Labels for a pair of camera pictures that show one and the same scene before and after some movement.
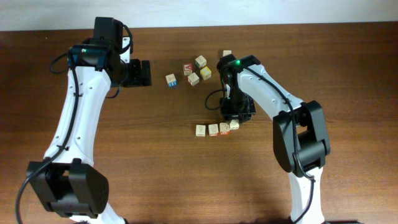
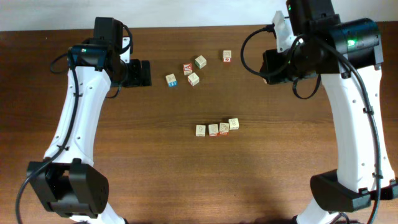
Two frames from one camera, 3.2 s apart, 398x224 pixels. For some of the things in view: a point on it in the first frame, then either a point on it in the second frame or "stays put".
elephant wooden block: (224, 128) stays put
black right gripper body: (238, 106) → (278, 67)
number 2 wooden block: (234, 124) stays put
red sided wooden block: (213, 129) stays put
